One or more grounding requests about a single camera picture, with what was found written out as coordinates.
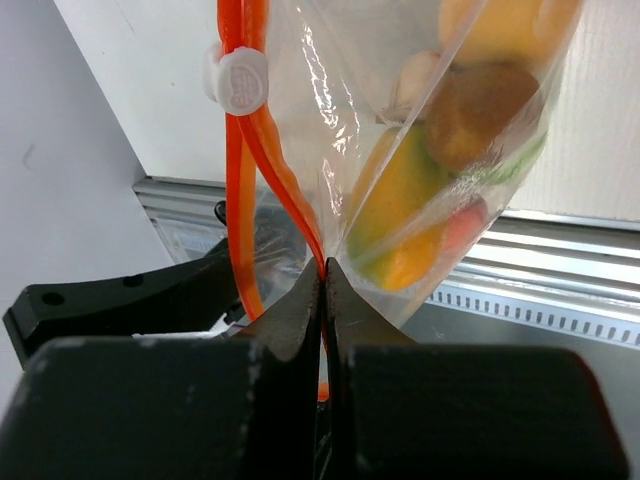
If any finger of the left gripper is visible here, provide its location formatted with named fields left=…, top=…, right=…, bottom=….
left=1, top=234, right=311, bottom=371

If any yellow green mango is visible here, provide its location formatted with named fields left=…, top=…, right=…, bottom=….
left=346, top=125, right=449, bottom=291

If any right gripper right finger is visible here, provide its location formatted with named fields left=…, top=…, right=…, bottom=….
left=324, top=259, right=630, bottom=479

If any green apple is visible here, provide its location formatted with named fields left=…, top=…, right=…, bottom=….
left=462, top=133, right=547, bottom=186

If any peach fruit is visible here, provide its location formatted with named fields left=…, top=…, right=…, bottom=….
left=443, top=197, right=489, bottom=252

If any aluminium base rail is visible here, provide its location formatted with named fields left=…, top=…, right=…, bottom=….
left=133, top=179, right=639, bottom=285

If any brown kiwi fruit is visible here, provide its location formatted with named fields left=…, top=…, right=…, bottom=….
left=422, top=63, right=543, bottom=173

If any clear orange zip top bag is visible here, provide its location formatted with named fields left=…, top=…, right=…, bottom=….
left=202, top=0, right=586, bottom=401

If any slotted cable duct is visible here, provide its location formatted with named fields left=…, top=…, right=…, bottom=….
left=427, top=282, right=639, bottom=350

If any orange fruit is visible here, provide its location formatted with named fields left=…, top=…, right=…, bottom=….
left=454, top=1, right=545, bottom=65

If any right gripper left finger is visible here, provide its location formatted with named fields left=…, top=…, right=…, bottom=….
left=1, top=264, right=321, bottom=479

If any garlic bulb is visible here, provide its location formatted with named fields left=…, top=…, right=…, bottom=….
left=383, top=51, right=440, bottom=122

